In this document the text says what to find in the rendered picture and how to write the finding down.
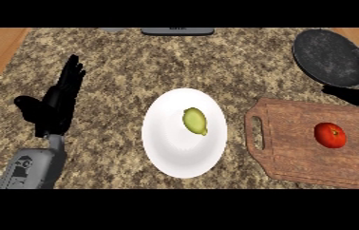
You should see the red tomato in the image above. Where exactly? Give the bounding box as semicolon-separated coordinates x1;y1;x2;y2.
314;122;348;149

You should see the white plate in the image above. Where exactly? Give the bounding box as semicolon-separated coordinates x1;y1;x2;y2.
141;87;229;180

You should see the brown wooden cutting board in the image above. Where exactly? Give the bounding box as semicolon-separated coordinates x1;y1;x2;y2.
244;97;359;189

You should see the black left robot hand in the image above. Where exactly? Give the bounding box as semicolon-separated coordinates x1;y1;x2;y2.
14;54;89;139

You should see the black frying pan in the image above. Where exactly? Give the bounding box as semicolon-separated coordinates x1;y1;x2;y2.
291;29;359;106

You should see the dark grey appliance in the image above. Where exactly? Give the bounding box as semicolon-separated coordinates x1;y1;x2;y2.
141;27;216;37

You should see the green lime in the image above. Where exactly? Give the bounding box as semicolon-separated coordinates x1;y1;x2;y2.
181;106;209;137

